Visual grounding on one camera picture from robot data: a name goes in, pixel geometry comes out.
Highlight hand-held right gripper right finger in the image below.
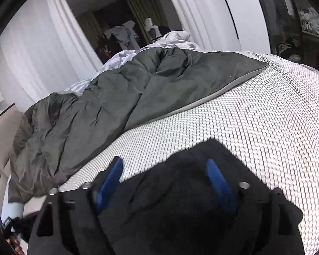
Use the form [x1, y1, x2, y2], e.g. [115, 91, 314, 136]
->
[206, 159, 306, 255]

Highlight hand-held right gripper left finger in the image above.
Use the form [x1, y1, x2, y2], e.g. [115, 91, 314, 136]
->
[27, 156, 124, 255]

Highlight black pants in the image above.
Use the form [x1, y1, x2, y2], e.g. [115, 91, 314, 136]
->
[96, 138, 305, 255]

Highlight person's left hand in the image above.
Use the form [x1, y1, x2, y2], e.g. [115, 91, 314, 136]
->
[6, 234, 25, 255]

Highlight light blue pillow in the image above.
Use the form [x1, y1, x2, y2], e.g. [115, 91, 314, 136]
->
[1, 175, 25, 218]

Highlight dark grey duvet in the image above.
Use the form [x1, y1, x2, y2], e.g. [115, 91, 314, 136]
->
[8, 47, 269, 203]

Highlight beige padded headboard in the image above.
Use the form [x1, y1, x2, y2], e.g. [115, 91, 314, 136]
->
[0, 106, 46, 245]

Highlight honeycomb patterned bed mattress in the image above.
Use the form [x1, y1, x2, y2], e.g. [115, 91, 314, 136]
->
[56, 50, 319, 255]

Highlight white striped sheet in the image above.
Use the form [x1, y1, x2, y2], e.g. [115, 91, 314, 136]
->
[65, 50, 151, 94]

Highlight wide white curtain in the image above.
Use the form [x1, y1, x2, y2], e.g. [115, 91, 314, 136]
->
[0, 0, 104, 109]

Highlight pile of grey clothes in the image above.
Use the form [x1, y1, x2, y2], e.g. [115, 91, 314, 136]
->
[104, 21, 141, 51]

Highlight white pillow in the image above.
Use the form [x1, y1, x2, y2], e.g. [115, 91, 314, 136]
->
[149, 30, 200, 50]

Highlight white chair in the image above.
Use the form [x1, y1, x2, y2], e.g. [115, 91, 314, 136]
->
[145, 18, 163, 42]

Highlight olive curtain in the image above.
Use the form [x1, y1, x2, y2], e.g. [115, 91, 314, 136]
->
[125, 0, 171, 34]

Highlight narrow white curtain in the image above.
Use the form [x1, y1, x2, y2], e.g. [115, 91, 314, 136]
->
[159, 0, 212, 50]

